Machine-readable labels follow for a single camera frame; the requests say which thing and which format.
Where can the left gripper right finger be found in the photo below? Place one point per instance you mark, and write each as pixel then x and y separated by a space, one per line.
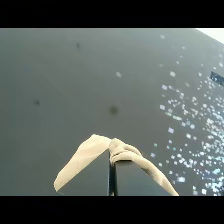
pixel 136 181

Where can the beige garment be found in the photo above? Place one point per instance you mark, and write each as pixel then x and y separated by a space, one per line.
pixel 86 150

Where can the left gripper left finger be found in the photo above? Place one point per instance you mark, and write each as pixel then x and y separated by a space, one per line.
pixel 93 176

